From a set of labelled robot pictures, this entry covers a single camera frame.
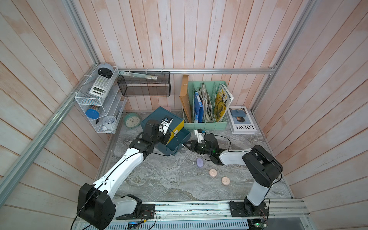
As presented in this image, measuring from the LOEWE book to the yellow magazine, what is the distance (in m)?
0.05

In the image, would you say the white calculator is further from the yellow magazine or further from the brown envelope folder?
the yellow magazine

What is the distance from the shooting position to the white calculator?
0.75 m

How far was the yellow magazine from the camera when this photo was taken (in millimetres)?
973
